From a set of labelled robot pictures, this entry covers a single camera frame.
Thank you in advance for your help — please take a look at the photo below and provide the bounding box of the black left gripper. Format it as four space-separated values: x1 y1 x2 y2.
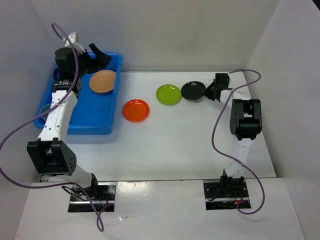
74 43 112 78

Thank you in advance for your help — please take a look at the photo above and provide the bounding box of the black plastic plate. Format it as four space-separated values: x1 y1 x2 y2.
180 81 206 102

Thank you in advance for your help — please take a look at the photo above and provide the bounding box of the tan woven wicker tray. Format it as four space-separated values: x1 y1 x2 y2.
89 70 116 94

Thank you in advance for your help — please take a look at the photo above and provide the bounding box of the green plastic plate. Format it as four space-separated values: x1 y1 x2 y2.
156 84 182 106

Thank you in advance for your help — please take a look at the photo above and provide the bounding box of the blue plastic cup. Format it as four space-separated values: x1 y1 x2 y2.
39 104 51 121

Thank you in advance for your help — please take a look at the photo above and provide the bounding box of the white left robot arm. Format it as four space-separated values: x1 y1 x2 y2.
26 43 112 200

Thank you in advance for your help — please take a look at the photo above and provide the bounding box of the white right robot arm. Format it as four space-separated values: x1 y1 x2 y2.
203 73 263 197

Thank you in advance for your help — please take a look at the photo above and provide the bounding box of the blue plastic bin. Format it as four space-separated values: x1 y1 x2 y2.
34 51 123 136

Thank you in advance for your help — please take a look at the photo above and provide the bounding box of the orange plastic plate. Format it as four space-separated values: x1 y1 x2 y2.
122 99 150 123

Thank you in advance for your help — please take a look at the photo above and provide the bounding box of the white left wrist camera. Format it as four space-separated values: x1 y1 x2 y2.
63 32 86 55

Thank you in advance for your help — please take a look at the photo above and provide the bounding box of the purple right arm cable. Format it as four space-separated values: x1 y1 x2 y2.
211 69 265 215

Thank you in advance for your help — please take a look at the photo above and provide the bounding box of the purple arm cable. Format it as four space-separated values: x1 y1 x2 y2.
0 23 111 232
211 69 265 215

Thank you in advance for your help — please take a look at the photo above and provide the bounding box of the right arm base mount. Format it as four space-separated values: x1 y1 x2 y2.
203 180 251 211

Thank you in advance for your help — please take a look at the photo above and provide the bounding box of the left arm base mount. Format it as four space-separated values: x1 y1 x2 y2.
66 182 117 213

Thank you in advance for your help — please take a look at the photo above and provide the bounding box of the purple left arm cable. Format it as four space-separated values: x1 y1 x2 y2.
0 23 111 232

